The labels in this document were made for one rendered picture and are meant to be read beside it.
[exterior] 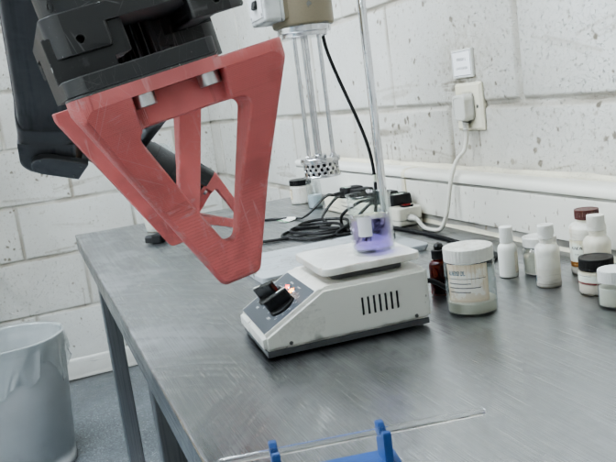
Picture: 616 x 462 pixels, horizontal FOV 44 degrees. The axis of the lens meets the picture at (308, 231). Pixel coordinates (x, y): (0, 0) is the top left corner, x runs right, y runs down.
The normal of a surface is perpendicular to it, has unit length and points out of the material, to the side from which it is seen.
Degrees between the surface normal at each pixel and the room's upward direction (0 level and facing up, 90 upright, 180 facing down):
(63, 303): 90
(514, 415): 0
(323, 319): 90
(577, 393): 0
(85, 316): 90
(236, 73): 111
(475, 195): 90
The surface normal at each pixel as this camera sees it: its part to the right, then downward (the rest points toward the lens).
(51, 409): 0.85, 0.05
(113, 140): 0.44, 0.44
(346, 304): 0.29, 0.13
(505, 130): -0.93, 0.18
